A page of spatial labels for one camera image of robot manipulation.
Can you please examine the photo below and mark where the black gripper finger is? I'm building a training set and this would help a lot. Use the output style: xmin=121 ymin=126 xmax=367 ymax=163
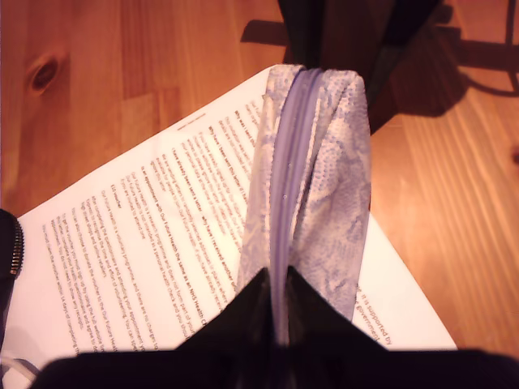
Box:
xmin=285 ymin=265 xmax=389 ymax=353
xmin=177 ymin=266 xmax=281 ymax=353
xmin=277 ymin=0 xmax=325 ymax=68
xmin=367 ymin=0 xmax=443 ymax=135

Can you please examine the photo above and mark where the purple snakeskin zip bag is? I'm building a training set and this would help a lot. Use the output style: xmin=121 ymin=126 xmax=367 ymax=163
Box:
xmin=236 ymin=64 xmax=373 ymax=345

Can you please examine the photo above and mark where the white printed text sheet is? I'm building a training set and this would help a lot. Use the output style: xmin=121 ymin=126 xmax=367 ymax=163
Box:
xmin=0 ymin=63 xmax=458 ymax=389

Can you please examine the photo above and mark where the dark brown garment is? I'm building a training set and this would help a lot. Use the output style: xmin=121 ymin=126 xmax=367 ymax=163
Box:
xmin=0 ymin=208 xmax=25 ymax=280

